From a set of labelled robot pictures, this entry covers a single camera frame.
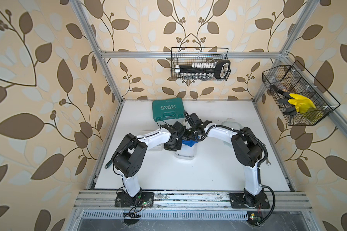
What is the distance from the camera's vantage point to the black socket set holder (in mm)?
823

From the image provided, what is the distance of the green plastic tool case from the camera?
3.55 ft

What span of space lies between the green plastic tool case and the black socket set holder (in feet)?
0.97

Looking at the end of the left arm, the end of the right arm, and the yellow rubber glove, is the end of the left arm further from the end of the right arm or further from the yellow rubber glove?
the yellow rubber glove

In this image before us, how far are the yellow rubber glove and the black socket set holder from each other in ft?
1.14

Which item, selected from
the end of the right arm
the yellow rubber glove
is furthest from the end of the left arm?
the yellow rubber glove

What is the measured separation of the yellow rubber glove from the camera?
26.3 inches

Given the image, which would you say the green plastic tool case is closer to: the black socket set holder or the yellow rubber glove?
the black socket set holder

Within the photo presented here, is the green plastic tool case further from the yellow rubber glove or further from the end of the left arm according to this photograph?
the yellow rubber glove

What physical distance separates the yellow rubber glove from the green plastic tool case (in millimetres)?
669
